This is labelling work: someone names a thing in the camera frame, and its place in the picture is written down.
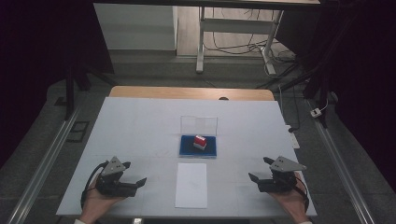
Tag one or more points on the metal floor rail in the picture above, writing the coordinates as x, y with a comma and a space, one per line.
46, 161
342, 168

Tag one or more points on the person's left hand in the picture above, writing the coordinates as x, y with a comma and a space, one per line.
95, 205

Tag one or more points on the person's right hand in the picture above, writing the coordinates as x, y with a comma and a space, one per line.
295, 202

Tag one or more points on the dark curtain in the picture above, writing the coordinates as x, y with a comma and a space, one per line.
37, 62
367, 77

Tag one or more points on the white frame desk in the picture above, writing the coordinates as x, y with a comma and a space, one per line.
236, 25

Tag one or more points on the white cabinet panel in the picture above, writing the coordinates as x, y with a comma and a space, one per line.
134, 28

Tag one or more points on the black tripod stand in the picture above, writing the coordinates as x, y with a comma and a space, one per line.
311, 77

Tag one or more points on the red stamp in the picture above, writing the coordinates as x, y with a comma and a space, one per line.
200, 142

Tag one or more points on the blue ink pad clear case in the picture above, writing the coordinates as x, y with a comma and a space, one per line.
188, 149

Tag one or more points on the black metal stand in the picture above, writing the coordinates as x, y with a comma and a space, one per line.
69, 93

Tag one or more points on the white paper sheet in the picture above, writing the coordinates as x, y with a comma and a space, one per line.
191, 186

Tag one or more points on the white power adapter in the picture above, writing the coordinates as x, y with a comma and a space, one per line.
316, 112

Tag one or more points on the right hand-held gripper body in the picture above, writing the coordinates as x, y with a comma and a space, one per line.
280, 183

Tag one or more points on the dark floor plate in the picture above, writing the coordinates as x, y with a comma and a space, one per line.
77, 131

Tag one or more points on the white table cover board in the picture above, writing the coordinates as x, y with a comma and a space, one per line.
140, 130

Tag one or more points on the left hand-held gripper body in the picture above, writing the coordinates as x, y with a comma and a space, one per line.
112, 186

